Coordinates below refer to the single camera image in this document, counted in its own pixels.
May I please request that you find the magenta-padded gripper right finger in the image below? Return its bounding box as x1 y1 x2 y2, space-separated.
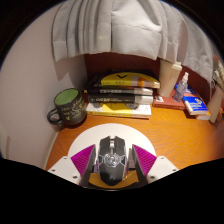
128 143 180 185

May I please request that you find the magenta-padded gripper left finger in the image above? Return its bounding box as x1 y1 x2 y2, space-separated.
47 143 98 188

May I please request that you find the grey black computer mouse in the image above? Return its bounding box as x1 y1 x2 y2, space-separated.
94 135 131 187

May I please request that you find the white round mouse pad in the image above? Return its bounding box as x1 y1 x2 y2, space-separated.
67 123 157 191

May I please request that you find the dark green mug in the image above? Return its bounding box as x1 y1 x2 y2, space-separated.
46 87 88 129

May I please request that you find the white yellow book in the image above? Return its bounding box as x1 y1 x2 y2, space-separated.
85 101 153 120

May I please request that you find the red-brown notebook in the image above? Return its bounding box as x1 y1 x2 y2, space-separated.
152 94 187 111

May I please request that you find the blue book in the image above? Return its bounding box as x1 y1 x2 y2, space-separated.
173 83 212 117

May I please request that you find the clear spray bottle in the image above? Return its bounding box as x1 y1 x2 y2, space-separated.
172 71 190 103

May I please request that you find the yellow black book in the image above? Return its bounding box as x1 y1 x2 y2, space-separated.
89 69 161 90

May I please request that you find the cream lidded tumbler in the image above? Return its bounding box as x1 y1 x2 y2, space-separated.
157 59 183 98

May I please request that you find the white pitcher vase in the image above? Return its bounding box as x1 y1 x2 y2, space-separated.
208 84 224 124

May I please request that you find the white curtain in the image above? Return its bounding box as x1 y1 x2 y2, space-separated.
50 0 214 84

